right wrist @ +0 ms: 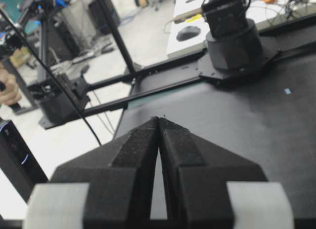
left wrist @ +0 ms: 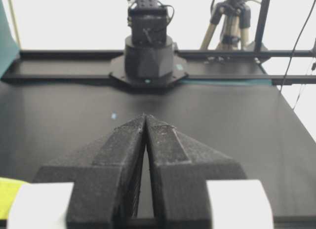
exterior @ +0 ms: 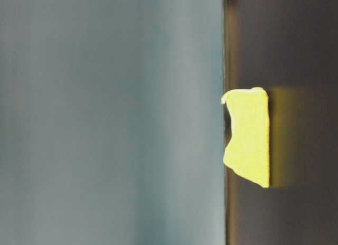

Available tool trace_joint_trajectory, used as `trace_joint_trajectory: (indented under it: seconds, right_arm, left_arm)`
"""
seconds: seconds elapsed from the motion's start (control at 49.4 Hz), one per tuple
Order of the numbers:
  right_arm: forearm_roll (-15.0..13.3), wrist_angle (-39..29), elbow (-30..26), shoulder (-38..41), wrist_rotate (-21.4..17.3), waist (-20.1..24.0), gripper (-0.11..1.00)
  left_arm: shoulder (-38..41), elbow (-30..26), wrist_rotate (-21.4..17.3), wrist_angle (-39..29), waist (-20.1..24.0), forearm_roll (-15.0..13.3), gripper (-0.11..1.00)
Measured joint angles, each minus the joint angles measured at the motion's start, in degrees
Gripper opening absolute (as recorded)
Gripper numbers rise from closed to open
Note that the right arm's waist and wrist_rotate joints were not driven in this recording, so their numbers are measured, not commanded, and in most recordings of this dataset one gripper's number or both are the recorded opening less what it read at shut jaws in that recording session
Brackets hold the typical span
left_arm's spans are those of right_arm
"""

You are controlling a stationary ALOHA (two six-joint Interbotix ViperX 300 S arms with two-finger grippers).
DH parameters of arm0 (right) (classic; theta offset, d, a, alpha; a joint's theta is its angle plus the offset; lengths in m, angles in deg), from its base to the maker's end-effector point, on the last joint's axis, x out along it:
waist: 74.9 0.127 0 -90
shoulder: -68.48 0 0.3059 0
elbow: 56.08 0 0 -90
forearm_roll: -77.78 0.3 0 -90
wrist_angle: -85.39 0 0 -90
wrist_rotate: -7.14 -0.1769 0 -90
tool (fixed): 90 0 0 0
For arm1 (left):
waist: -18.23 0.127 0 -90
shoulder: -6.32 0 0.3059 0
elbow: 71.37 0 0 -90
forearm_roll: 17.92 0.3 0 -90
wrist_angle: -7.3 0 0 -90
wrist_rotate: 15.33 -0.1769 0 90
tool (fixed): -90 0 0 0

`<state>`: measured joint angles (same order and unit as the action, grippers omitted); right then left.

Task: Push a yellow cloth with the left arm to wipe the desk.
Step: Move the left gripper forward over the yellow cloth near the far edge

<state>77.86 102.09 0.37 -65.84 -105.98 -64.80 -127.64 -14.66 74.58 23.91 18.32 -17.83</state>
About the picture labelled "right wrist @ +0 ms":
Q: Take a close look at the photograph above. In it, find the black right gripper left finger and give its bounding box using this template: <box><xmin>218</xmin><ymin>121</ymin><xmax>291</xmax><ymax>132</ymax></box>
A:
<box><xmin>24</xmin><ymin>117</ymin><xmax>158</xmax><ymax>229</ymax></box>

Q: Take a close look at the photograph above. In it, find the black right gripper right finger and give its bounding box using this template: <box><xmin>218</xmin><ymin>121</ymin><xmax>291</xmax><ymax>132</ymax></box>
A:
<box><xmin>159</xmin><ymin>118</ymin><xmax>294</xmax><ymax>229</ymax></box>

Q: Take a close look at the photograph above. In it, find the second black robot base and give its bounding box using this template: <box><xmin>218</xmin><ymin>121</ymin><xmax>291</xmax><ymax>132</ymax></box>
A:
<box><xmin>36</xmin><ymin>74</ymin><xmax>90</xmax><ymax>130</ymax></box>

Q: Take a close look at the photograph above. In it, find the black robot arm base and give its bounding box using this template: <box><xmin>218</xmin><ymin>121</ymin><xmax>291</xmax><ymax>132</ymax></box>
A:
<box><xmin>198</xmin><ymin>0</ymin><xmax>281</xmax><ymax>85</ymax></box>

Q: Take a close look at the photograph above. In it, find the white side desk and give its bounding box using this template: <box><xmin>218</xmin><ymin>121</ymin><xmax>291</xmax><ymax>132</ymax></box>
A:
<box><xmin>167</xmin><ymin>0</ymin><xmax>316</xmax><ymax>58</ymax></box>

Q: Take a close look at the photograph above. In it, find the person's hand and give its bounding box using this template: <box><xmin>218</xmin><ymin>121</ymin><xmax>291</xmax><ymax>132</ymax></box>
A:
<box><xmin>0</xmin><ymin>68</ymin><xmax>22</xmax><ymax>106</ymax></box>

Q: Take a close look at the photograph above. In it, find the black computer mouse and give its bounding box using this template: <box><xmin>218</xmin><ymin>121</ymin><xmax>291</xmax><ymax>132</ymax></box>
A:
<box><xmin>176</xmin><ymin>26</ymin><xmax>201</xmax><ymax>41</ymax></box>

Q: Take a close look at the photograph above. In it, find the black metal frame rail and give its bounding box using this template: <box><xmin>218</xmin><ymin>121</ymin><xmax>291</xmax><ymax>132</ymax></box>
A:
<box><xmin>82</xmin><ymin>51</ymin><xmax>204</xmax><ymax>117</ymax></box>

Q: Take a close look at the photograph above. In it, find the black camera device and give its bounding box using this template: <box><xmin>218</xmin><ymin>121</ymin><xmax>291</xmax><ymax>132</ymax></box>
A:
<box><xmin>0</xmin><ymin>119</ymin><xmax>48</xmax><ymax>202</ymax></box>

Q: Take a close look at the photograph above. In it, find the black upright frame post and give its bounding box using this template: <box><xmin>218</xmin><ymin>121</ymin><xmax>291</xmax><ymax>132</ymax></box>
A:
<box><xmin>95</xmin><ymin>0</ymin><xmax>136</xmax><ymax>74</ymax></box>

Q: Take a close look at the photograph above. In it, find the black cable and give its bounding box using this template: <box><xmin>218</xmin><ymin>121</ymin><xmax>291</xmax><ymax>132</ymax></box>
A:
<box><xmin>0</xmin><ymin>8</ymin><xmax>102</xmax><ymax>146</ymax></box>

